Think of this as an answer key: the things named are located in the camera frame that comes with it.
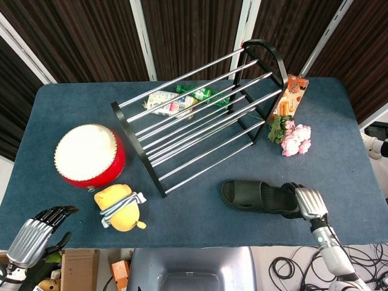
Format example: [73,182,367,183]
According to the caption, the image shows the blue table cloth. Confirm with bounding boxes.
[0,77,388,250]

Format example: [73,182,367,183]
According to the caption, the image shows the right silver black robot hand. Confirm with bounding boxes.
[282,182,329,222]

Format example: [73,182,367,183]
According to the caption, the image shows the black rubber slipper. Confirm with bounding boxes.
[221,179,304,219]

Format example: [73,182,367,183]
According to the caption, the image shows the green snack packet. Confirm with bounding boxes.
[176,84,232,110]

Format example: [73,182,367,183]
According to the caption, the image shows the white black device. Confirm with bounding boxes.
[360,121,388,161]

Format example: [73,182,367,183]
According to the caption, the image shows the black floor cables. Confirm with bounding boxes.
[268,242,388,291]

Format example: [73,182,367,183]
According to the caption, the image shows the pink artificial flower bouquet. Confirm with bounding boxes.
[267,114,313,158]

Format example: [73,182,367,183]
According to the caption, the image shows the white pink snack packet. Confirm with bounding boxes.
[142,90,199,118]

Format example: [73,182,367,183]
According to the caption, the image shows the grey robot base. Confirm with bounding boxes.
[125,246,258,291]

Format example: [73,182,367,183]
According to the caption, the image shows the red white drum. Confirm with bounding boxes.
[53,123,127,192]

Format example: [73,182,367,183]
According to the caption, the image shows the yellow plush toy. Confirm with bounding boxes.
[93,183,147,233]

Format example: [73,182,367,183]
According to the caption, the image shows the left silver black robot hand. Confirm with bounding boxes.
[6,205,79,269]

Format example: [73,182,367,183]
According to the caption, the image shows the orange snack box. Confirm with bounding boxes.
[268,74,310,122]

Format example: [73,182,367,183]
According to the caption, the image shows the orange small box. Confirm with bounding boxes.
[110,259,131,291]

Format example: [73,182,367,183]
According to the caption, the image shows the brown cardboard box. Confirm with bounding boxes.
[59,248,101,291]

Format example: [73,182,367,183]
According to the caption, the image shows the black chrome shoe rack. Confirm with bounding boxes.
[110,39,289,199]

